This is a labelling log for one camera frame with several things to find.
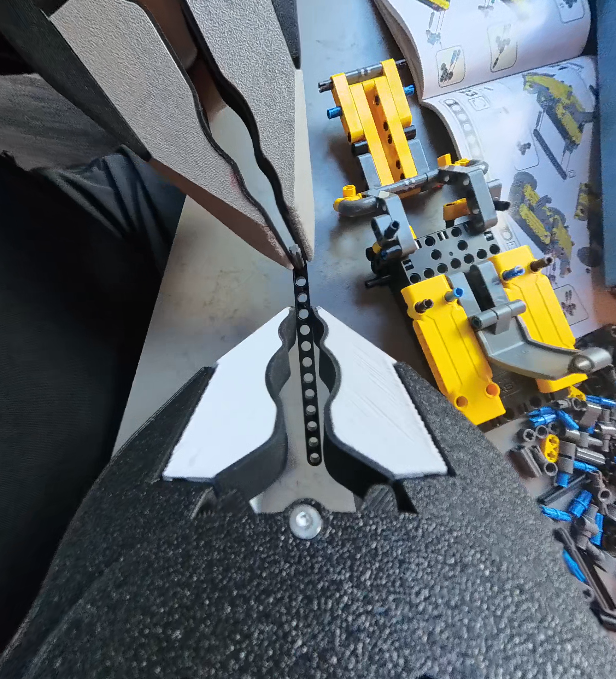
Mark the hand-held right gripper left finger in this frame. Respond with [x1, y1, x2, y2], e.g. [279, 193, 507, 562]
[161, 307, 298, 499]

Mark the building instruction booklet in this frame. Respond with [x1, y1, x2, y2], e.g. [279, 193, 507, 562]
[377, 0, 605, 340]

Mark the pile of small building bricks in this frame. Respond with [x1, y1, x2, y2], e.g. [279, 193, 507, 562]
[509, 324, 616, 669]

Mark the grey desk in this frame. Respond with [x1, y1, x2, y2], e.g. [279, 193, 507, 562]
[112, 0, 616, 664]

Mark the long black holed beam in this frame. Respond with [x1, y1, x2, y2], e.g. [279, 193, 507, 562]
[292, 255, 325, 466]

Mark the yellow toy vehicle model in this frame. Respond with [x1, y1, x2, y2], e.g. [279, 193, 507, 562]
[318, 58, 613, 425]

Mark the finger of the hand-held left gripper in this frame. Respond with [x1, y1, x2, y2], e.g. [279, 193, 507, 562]
[182, 0, 315, 262]
[51, 0, 297, 269]

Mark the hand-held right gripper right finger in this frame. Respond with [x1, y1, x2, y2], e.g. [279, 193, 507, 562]
[313, 307, 450, 499]

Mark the person's dark clothing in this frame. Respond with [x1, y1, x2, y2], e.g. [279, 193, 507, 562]
[0, 69, 187, 679]

